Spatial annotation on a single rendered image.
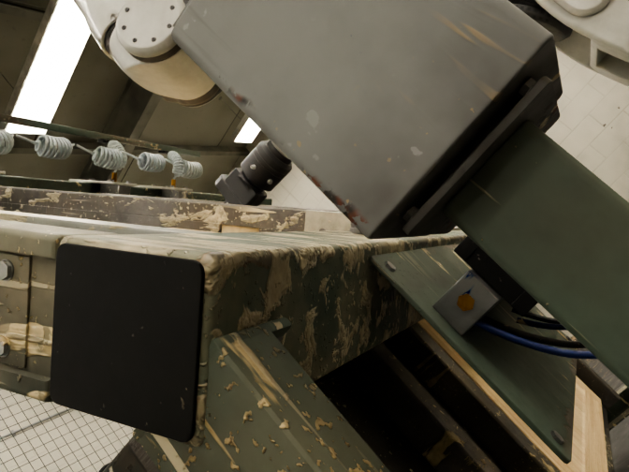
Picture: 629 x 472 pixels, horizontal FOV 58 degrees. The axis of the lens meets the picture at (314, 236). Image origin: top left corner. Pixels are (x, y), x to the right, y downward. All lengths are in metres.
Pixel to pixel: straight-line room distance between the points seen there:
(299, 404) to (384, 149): 0.15
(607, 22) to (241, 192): 0.77
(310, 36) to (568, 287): 0.17
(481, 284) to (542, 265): 0.26
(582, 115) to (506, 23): 5.76
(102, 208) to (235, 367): 0.95
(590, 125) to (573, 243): 5.73
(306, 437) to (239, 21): 0.22
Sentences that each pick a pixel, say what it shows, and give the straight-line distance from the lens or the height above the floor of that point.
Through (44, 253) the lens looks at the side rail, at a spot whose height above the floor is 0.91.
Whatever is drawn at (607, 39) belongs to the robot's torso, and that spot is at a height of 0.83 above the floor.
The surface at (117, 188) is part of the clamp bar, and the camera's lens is 1.86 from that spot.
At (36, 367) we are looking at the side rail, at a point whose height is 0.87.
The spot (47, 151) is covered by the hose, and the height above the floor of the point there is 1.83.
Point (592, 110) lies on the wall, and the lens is 6.02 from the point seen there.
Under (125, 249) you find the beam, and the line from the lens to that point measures 0.35.
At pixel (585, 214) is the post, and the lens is 0.28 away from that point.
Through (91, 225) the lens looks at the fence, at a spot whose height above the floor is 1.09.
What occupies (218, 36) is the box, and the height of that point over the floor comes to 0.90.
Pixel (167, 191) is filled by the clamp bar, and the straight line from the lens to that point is 2.10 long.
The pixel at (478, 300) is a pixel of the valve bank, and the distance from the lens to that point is 0.55.
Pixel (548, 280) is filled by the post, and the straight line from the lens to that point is 0.29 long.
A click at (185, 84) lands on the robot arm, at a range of 0.68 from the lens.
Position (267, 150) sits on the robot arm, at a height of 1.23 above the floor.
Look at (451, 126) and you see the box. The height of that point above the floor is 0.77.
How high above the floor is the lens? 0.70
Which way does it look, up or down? 17 degrees up
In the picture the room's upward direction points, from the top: 43 degrees counter-clockwise
